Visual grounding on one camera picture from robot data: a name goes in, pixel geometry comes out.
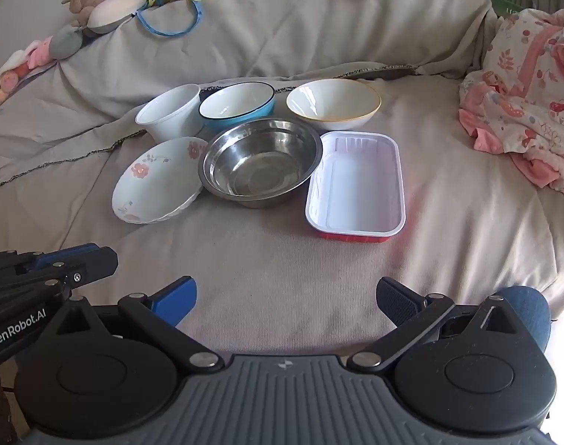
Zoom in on brown bear plush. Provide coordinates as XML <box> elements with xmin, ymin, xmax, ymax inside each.
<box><xmin>62</xmin><ymin>0</ymin><xmax>109</xmax><ymax>26</ymax></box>

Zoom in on stainless steel bowl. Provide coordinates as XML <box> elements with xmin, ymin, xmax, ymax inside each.
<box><xmin>198</xmin><ymin>119</ymin><xmax>324</xmax><ymax>209</ymax></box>

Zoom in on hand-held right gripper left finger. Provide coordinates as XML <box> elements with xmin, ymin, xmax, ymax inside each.
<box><xmin>55</xmin><ymin>276</ymin><xmax>223</xmax><ymax>372</ymax></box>

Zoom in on beige seat sheet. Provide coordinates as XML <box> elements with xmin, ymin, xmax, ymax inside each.
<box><xmin>0</xmin><ymin>72</ymin><xmax>564</xmax><ymax>362</ymax></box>

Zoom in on pale green plate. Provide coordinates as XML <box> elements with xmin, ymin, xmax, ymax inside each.
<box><xmin>112</xmin><ymin>136</ymin><xmax>211</xmax><ymax>224</ymax></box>

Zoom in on white plastic bowl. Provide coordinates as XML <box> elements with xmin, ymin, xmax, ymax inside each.
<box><xmin>135</xmin><ymin>83</ymin><xmax>205</xmax><ymax>145</ymax></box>

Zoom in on blue bowl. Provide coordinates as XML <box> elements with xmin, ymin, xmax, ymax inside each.
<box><xmin>199</xmin><ymin>82</ymin><xmax>276</xmax><ymax>133</ymax></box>

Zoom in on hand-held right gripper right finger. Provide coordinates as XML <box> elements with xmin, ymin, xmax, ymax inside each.
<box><xmin>347</xmin><ymin>277</ymin><xmax>529</xmax><ymax>372</ymax></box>

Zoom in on grey plush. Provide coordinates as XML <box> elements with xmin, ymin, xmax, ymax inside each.
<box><xmin>48</xmin><ymin>23</ymin><xmax>83</xmax><ymax>60</ymax></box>

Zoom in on green plastic item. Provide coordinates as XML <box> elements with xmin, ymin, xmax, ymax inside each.
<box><xmin>492</xmin><ymin>0</ymin><xmax>524</xmax><ymax>17</ymax></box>

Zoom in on white rectangular plastic tray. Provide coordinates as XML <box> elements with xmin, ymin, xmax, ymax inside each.
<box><xmin>305</xmin><ymin>131</ymin><xmax>406</xmax><ymax>244</ymax></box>

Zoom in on pink bunny plush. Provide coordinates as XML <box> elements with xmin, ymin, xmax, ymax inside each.
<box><xmin>0</xmin><ymin>37</ymin><xmax>56</xmax><ymax>98</ymax></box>

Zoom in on grey frayed-edge sofa cover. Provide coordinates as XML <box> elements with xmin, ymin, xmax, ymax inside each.
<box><xmin>0</xmin><ymin>0</ymin><xmax>500</xmax><ymax>195</ymax></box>

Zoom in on person's denim-clad knee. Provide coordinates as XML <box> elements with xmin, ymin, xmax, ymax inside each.
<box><xmin>490</xmin><ymin>286</ymin><xmax>552</xmax><ymax>353</ymax></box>

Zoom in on pink printed clothing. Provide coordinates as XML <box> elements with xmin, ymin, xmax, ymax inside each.
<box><xmin>458</xmin><ymin>7</ymin><xmax>564</xmax><ymax>195</ymax></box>

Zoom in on blue loop strap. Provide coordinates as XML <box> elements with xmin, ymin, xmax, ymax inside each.
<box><xmin>136</xmin><ymin>0</ymin><xmax>204</xmax><ymax>38</ymax></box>

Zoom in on white bowl with yellow rim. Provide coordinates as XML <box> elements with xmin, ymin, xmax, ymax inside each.
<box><xmin>286</xmin><ymin>79</ymin><xmax>382</xmax><ymax>131</ymax></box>

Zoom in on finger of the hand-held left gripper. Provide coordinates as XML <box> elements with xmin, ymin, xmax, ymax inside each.
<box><xmin>0</xmin><ymin>247</ymin><xmax>119</xmax><ymax>309</ymax></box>
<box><xmin>0</xmin><ymin>243</ymin><xmax>95</xmax><ymax>273</ymax></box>

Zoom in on white round plush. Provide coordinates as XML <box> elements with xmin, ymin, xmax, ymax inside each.
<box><xmin>86</xmin><ymin>0</ymin><xmax>146</xmax><ymax>35</ymax></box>

